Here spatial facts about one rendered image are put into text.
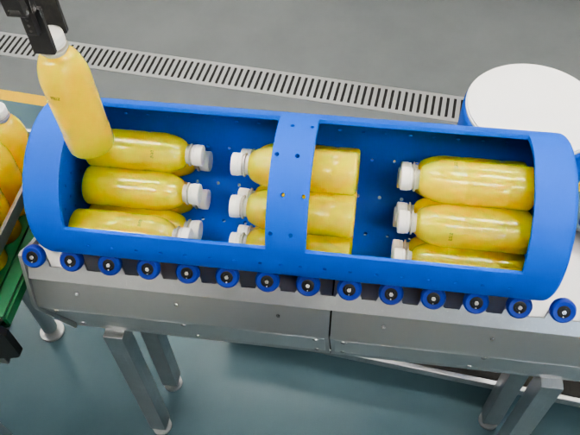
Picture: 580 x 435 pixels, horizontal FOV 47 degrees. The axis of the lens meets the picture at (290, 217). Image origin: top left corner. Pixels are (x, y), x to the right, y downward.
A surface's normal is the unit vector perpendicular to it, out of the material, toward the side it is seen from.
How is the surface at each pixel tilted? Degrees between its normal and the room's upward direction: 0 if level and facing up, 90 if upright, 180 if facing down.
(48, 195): 54
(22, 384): 0
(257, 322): 70
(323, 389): 0
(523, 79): 0
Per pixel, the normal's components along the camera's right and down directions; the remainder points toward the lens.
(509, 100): -0.03, -0.61
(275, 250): -0.14, 0.68
